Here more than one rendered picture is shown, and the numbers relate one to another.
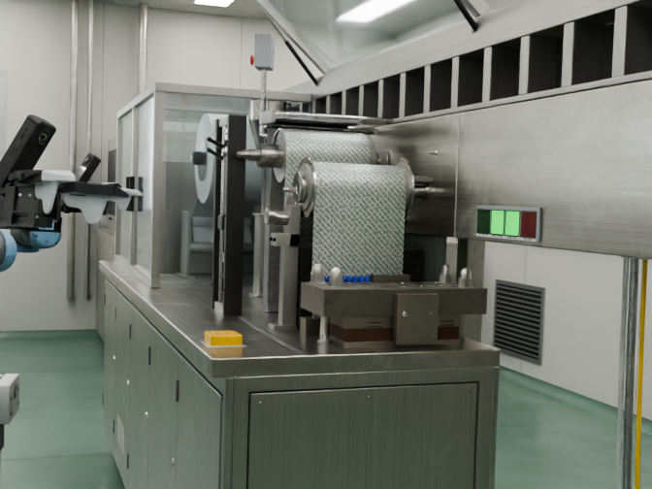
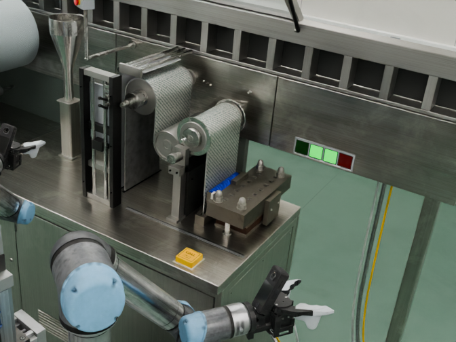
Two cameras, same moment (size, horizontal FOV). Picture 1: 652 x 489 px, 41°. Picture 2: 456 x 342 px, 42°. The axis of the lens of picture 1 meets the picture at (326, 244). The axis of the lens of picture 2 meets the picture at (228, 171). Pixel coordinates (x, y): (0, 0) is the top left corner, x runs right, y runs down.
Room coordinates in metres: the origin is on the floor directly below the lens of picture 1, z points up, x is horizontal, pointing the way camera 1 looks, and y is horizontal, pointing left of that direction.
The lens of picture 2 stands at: (0.51, 1.29, 2.16)
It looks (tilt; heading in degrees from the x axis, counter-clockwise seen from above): 27 degrees down; 318
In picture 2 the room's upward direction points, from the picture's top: 6 degrees clockwise
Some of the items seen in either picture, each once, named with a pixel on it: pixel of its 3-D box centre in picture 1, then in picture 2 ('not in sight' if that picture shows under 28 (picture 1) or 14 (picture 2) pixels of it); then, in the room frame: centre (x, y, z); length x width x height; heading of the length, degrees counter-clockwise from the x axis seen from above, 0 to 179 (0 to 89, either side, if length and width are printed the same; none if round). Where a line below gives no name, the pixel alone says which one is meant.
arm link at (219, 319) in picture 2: not in sight; (205, 328); (1.30, 0.61, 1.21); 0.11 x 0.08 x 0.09; 75
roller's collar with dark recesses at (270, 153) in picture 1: (269, 155); (136, 99); (2.32, 0.16, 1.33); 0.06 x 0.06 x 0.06; 20
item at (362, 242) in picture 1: (358, 245); (221, 163); (2.08, -0.08, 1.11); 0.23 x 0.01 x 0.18; 110
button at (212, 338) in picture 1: (222, 338); (188, 257); (1.87, 0.22, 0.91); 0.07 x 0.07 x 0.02; 20
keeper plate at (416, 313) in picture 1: (416, 318); (272, 207); (1.90, -0.21, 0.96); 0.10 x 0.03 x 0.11; 110
